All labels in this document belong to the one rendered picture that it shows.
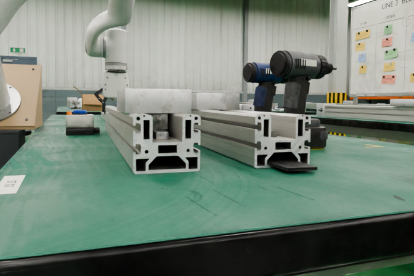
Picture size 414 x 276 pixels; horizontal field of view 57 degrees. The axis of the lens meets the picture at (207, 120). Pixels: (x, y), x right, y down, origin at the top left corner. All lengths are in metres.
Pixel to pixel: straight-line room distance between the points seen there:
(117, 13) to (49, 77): 11.01
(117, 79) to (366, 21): 3.48
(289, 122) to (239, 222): 0.34
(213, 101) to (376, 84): 3.56
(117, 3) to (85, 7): 11.29
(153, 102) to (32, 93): 0.97
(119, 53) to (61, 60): 10.92
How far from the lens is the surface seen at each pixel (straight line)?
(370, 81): 4.46
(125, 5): 1.40
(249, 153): 0.63
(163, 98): 0.64
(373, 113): 2.58
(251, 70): 1.10
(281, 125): 0.68
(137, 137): 0.56
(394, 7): 4.35
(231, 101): 0.94
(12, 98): 1.54
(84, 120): 1.19
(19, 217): 0.40
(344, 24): 9.54
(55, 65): 12.43
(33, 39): 12.52
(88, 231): 0.34
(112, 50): 1.52
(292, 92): 0.87
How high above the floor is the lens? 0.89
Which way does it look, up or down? 3 degrees down
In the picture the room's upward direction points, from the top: 1 degrees clockwise
